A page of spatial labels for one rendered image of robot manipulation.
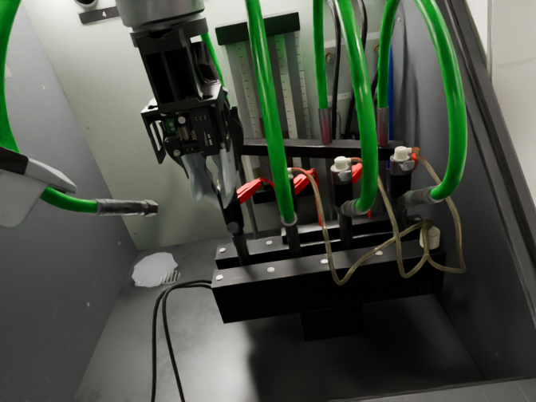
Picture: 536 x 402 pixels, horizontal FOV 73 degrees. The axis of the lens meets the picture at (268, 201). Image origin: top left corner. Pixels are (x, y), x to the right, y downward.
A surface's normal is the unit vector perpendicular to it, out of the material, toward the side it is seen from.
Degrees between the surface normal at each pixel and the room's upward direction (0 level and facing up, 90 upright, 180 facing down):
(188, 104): 90
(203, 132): 90
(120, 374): 0
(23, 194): 76
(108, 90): 90
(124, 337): 0
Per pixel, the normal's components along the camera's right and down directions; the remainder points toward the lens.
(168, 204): 0.04, 0.52
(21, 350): 0.99, -0.16
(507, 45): 0.00, 0.30
